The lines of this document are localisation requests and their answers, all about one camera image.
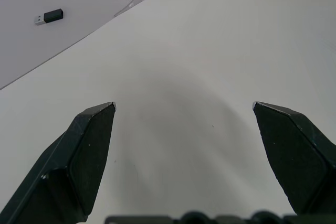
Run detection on clear tape strip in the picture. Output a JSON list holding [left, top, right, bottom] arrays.
[[113, 0, 142, 18]]

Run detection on black USB dongle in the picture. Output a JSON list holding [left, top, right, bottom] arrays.
[[34, 8, 65, 26]]

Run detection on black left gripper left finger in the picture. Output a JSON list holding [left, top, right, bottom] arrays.
[[0, 101, 117, 224]]

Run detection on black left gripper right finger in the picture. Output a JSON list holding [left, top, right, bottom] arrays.
[[252, 101, 336, 217]]

